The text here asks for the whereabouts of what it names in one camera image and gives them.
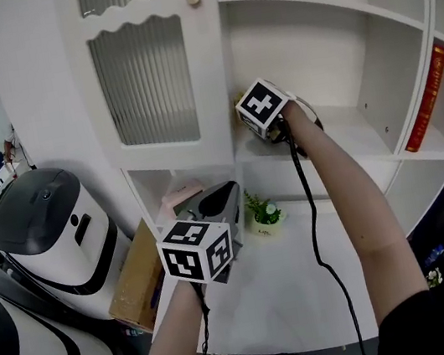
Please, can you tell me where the blue water bottle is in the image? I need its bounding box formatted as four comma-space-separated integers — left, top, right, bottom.
421, 245, 444, 269

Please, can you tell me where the white shelf cabinet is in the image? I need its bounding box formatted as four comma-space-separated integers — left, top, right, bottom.
90, 0, 444, 273

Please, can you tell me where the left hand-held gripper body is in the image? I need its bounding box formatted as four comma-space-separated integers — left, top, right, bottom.
150, 197, 253, 296

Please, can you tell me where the white desk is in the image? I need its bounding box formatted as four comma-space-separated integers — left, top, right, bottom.
132, 178, 429, 355

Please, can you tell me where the red book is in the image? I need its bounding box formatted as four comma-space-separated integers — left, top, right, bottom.
388, 43, 444, 154

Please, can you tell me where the small white flower pot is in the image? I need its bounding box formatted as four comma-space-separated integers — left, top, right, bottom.
425, 265, 444, 289

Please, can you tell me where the brown cardboard box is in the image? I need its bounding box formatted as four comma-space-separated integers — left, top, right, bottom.
93, 216, 175, 339

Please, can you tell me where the small green potted plant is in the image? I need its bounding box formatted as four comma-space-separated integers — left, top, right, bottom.
241, 183, 291, 241

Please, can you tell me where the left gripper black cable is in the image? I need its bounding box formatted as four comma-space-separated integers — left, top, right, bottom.
183, 280, 220, 355

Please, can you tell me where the white ribbed glass cabinet door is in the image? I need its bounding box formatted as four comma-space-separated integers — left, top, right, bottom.
58, 0, 247, 183

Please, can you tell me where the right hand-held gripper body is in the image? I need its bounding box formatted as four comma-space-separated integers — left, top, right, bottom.
230, 72, 302, 151

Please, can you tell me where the person's left forearm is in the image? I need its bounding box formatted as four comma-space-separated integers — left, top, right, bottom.
129, 277, 216, 355

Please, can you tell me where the person's right forearm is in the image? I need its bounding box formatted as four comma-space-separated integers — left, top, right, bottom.
279, 84, 437, 338

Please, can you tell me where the pink digital clock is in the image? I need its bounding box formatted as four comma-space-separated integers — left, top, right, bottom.
158, 177, 211, 220

